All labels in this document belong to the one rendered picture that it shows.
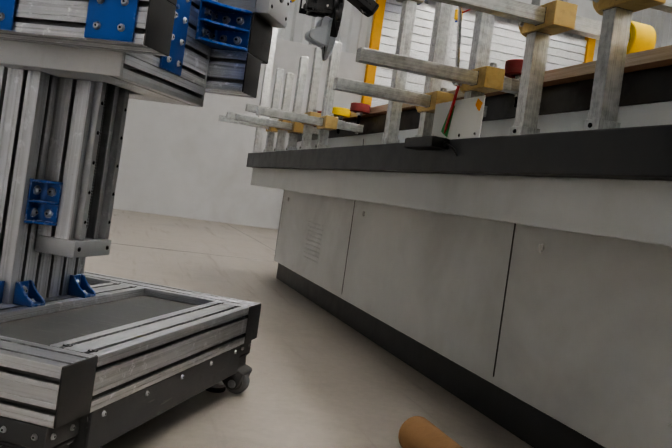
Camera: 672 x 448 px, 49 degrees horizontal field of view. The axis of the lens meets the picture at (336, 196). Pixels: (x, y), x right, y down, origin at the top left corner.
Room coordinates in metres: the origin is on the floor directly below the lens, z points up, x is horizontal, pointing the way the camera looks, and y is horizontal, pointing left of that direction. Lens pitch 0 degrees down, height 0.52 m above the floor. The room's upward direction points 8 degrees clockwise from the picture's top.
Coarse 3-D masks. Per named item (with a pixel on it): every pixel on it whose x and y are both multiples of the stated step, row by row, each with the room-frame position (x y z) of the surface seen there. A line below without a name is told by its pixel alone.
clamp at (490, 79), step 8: (480, 72) 1.72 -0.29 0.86; (488, 72) 1.69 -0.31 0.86; (496, 72) 1.70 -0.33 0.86; (504, 72) 1.71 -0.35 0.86; (480, 80) 1.71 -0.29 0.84; (488, 80) 1.70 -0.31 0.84; (496, 80) 1.70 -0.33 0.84; (464, 88) 1.78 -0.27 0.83; (472, 88) 1.74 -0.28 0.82; (480, 88) 1.72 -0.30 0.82; (488, 88) 1.70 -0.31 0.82; (496, 88) 1.70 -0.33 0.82
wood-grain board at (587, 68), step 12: (660, 48) 1.43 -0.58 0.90; (636, 60) 1.49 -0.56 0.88; (648, 60) 1.46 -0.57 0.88; (660, 60) 1.43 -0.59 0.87; (552, 72) 1.77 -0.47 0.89; (564, 72) 1.73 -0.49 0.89; (576, 72) 1.68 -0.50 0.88; (588, 72) 1.64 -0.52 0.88; (624, 72) 1.57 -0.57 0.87; (552, 84) 1.82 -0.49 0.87; (372, 108) 2.96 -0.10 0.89; (384, 108) 2.83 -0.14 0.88; (408, 108) 2.64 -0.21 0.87; (348, 120) 3.34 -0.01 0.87
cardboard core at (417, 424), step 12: (408, 420) 1.58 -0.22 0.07; (420, 420) 1.56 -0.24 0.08; (408, 432) 1.54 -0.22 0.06; (420, 432) 1.51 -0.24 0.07; (432, 432) 1.49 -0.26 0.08; (408, 444) 1.53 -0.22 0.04; (420, 444) 1.48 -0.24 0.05; (432, 444) 1.45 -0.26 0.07; (444, 444) 1.43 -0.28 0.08; (456, 444) 1.43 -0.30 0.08
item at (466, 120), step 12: (480, 96) 1.70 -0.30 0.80; (444, 108) 1.88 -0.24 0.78; (456, 108) 1.81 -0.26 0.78; (468, 108) 1.75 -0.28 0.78; (480, 108) 1.69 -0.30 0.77; (444, 120) 1.87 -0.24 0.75; (456, 120) 1.80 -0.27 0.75; (468, 120) 1.74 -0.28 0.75; (480, 120) 1.69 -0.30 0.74; (432, 132) 1.93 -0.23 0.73; (456, 132) 1.79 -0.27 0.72; (468, 132) 1.73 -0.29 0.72; (480, 132) 1.68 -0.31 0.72
